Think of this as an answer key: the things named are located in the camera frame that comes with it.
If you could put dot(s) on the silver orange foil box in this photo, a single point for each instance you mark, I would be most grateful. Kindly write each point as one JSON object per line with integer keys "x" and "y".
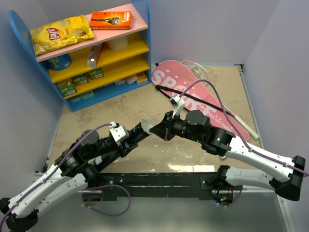
{"x": 93, "y": 55}

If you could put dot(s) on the green gum box right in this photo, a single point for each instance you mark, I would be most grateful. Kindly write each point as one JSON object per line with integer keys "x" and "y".
{"x": 96, "y": 74}

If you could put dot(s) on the blue wooden shelf unit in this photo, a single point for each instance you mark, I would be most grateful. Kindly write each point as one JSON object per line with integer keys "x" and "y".
{"x": 81, "y": 58}

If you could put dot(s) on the black BOKA shuttlecock tube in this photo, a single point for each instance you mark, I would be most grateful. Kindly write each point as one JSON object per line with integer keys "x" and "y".
{"x": 135, "y": 133}

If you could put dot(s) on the green gum box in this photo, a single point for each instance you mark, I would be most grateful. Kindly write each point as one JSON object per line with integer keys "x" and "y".
{"x": 96, "y": 74}
{"x": 66, "y": 88}
{"x": 80, "y": 79}

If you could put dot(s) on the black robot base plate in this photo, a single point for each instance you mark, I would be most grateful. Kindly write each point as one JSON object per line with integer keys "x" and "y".
{"x": 203, "y": 186}

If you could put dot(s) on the blue round snack can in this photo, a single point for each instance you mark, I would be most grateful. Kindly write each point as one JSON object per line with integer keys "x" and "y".
{"x": 59, "y": 63}

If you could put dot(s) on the orange Gillette razor box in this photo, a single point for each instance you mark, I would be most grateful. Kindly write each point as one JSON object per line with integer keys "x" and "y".
{"x": 111, "y": 20}

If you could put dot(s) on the pink SPORT racket bag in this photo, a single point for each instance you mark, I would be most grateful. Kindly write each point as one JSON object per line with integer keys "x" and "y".
{"x": 174, "y": 78}

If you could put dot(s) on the yellow Lays chips bag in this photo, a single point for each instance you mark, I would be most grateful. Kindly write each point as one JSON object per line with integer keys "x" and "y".
{"x": 60, "y": 34}

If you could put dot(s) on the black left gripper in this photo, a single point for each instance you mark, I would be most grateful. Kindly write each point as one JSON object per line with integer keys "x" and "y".
{"x": 127, "y": 147}

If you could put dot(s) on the pink badminton racket upper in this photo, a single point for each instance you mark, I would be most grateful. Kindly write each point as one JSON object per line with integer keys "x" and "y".
{"x": 201, "y": 73}

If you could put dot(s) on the white paper roll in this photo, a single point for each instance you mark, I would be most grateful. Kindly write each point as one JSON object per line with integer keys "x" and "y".
{"x": 118, "y": 44}

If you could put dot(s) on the green gum box middle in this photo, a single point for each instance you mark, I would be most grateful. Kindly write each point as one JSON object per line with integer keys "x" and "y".
{"x": 80, "y": 79}

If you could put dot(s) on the green gum box left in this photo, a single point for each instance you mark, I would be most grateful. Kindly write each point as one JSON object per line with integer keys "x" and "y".
{"x": 66, "y": 88}

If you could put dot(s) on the clear plastic tube lid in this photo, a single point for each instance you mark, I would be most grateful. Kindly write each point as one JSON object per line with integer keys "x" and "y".
{"x": 146, "y": 126}

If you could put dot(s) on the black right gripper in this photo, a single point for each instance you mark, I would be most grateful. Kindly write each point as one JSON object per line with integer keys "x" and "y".
{"x": 163, "y": 129}

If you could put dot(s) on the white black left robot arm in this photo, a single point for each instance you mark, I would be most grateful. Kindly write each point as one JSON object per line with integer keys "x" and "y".
{"x": 76, "y": 169}

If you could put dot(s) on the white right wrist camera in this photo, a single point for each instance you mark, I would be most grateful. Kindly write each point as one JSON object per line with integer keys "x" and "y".
{"x": 178, "y": 104}

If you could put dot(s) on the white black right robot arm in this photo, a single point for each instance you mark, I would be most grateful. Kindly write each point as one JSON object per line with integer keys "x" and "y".
{"x": 283, "y": 175}

